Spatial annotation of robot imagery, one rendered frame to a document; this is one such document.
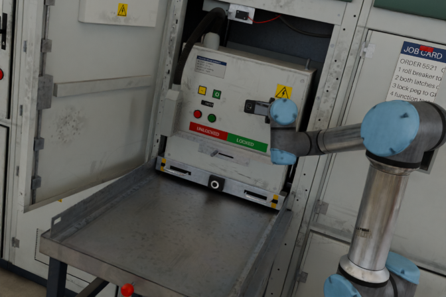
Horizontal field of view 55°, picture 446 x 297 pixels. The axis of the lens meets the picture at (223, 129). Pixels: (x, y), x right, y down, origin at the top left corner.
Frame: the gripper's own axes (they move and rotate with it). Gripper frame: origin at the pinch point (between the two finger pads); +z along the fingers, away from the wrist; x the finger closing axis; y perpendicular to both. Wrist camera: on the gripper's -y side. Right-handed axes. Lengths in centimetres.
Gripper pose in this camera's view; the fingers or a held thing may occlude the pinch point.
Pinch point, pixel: (267, 111)
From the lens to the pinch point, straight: 156.4
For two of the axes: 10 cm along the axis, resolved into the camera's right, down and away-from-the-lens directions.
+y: 9.8, 2.1, -0.1
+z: 0.2, -0.3, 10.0
